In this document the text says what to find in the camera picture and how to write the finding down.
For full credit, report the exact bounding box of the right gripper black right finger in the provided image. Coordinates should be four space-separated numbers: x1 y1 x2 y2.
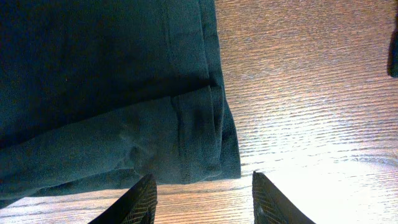
252 171 315 224

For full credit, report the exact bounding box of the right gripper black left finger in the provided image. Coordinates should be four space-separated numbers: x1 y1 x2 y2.
89 174 157 224

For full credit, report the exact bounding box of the dark green cloth garment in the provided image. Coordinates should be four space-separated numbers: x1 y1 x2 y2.
1 0 241 207

